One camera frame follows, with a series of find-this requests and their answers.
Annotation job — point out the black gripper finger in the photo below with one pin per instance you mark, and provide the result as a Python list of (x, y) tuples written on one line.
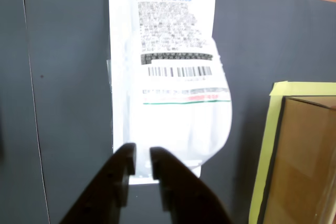
[(186, 192), (105, 190)]

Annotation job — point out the white sandwich package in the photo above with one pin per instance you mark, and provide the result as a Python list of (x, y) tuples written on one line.
[(170, 119)]

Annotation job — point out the brown cardboard box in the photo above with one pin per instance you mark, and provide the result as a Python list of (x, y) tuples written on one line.
[(309, 155)]

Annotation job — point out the yellow masking tape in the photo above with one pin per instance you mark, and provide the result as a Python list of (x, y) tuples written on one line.
[(264, 161)]

